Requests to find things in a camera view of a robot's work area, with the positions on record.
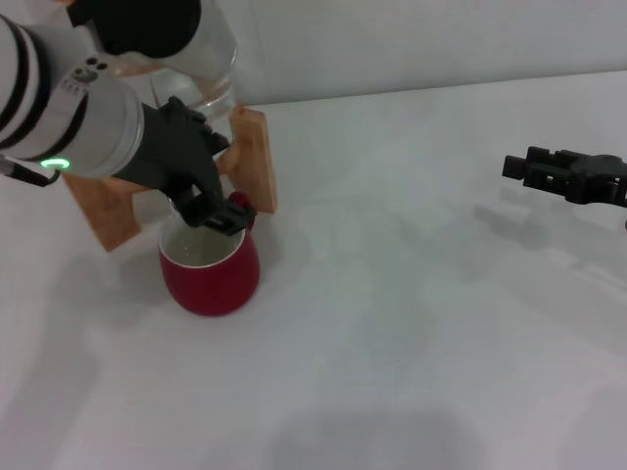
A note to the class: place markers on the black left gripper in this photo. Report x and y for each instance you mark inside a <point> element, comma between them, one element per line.
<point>166,152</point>

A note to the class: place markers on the red ceramic cup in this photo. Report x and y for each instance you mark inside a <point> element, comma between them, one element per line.
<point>210,289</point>

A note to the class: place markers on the clear glass water dispenser jar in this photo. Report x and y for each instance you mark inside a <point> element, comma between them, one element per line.
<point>215,93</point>

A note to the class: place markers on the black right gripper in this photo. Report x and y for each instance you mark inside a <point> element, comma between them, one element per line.
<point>595,181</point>

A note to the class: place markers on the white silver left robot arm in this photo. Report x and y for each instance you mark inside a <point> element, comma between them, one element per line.
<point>59,108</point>

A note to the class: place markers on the wooden dispenser stand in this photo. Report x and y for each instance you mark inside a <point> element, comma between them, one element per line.
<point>255,156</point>

